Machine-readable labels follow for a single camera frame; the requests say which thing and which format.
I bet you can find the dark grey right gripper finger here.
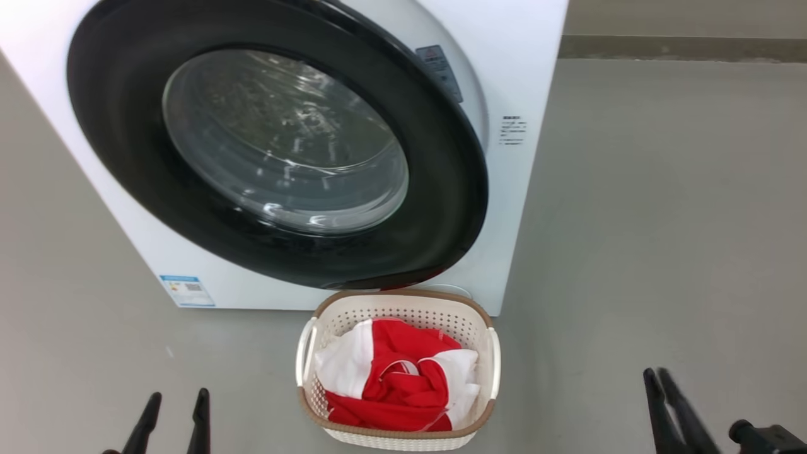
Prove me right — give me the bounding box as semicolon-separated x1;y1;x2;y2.
658;368;721;454
642;368;688;454

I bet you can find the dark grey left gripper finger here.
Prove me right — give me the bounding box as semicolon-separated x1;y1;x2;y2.
120;392;163;454
187;388;211;454

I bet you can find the red and white garment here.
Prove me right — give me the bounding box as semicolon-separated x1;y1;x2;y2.
313;317;481;433

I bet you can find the dark washing machine door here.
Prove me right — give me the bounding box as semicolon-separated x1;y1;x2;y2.
66;0;489;291

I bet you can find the cream perforated laundry basket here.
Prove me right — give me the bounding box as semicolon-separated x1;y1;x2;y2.
295;289;502;451

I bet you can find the white washing machine body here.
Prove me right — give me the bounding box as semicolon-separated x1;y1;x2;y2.
0;0;570;317

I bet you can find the blue energy label sticker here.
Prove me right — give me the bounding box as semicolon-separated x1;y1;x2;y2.
159;274;216;308

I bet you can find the white text label sticker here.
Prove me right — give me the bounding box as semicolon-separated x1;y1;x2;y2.
498;115;528;147

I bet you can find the grey warning sticker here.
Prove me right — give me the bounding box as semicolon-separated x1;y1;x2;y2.
415;44;464;105

